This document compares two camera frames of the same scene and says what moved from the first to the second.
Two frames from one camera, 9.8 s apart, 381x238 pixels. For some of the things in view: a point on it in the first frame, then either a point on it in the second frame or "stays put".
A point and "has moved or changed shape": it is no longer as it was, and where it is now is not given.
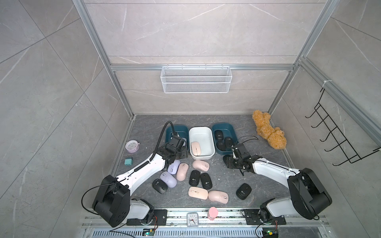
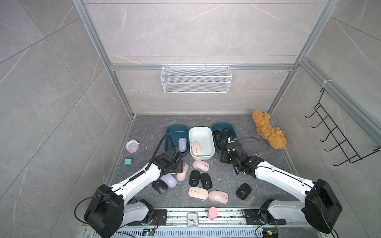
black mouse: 243,191 stays put
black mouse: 229,161 has moved or changed shape
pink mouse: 196,148 stays put
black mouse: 219,135 stays put
